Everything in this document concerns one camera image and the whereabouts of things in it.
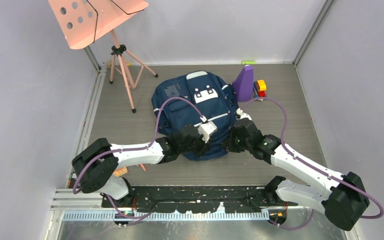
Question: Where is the navy blue backpack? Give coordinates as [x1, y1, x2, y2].
[151, 70, 239, 161]

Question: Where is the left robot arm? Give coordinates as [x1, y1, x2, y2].
[71, 122, 217, 207]

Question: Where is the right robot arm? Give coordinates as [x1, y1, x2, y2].
[222, 118, 370, 231]

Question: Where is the purple metronome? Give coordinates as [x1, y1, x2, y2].
[232, 64, 254, 102]

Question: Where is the toy block car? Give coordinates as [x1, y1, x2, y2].
[253, 79, 267, 99]

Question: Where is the orange pen right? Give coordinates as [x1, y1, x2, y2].
[140, 164, 147, 172]

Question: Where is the orange spiral notepad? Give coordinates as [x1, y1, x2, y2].
[113, 167, 128, 178]

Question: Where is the pink music stand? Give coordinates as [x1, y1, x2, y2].
[48, 0, 159, 113]

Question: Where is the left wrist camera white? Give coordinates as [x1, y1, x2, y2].
[197, 115, 218, 143]

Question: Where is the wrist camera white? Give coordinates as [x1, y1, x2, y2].
[197, 115, 218, 143]
[235, 108, 252, 121]

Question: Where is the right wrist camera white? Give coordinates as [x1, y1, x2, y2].
[235, 108, 252, 121]

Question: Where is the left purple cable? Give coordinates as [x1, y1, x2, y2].
[72, 96, 209, 228]

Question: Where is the purple cable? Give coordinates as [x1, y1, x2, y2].
[236, 96, 384, 231]
[72, 96, 209, 228]

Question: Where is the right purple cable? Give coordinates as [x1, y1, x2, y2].
[236, 96, 384, 231]

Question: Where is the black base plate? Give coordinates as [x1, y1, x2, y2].
[113, 185, 297, 214]

